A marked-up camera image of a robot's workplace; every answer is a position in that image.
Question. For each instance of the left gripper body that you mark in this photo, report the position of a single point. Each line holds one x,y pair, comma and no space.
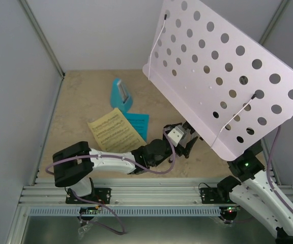
180,150

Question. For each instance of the blue music sheet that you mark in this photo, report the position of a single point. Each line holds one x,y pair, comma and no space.
140,122

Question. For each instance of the white perforated stand desk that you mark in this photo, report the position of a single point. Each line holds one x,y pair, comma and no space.
229,88

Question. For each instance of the yellow music sheet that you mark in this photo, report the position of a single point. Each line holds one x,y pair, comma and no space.
113,133

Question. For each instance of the blue metronome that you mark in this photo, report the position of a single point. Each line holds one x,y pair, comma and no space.
120,97

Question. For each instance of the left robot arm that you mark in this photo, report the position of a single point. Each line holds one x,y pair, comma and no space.
72,165

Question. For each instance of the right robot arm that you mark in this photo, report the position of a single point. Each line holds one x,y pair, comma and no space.
251,187

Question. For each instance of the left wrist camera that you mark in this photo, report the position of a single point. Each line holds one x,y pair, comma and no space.
176,134

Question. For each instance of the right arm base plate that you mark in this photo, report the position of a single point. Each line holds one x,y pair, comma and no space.
211,196

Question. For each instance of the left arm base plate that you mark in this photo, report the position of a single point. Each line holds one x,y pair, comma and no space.
99,195

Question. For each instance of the right aluminium frame post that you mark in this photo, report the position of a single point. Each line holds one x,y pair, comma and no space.
274,21

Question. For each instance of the aluminium frame post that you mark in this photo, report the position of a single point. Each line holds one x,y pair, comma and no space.
274,21
41,36

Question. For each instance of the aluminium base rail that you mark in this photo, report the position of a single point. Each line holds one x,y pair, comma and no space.
125,191

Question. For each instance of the grey cable duct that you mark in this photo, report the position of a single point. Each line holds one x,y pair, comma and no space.
121,211

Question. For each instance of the left aluminium frame post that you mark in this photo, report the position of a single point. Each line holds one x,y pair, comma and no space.
41,36

